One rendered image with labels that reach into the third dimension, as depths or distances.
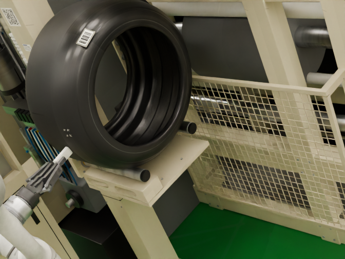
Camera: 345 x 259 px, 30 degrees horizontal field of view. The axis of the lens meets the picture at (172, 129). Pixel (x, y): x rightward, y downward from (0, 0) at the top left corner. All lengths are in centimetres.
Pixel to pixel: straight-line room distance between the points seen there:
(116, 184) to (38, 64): 55
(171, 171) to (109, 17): 65
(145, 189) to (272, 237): 104
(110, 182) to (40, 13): 67
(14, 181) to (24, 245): 85
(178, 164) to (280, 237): 90
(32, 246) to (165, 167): 75
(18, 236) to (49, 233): 101
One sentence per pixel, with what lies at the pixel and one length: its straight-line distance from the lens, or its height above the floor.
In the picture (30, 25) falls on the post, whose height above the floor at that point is 146.
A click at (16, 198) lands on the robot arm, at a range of 212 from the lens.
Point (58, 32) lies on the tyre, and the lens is 218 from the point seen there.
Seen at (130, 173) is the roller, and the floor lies 91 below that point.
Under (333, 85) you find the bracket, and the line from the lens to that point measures 226.
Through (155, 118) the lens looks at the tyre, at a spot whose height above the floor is 94.
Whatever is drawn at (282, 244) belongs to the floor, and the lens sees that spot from 314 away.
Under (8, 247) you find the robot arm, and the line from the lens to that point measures 208.
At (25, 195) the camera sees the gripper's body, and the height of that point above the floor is 112.
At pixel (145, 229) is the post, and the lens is 289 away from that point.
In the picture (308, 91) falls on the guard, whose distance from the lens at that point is 223.
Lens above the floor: 217
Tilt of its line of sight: 31 degrees down
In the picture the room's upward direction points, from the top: 24 degrees counter-clockwise
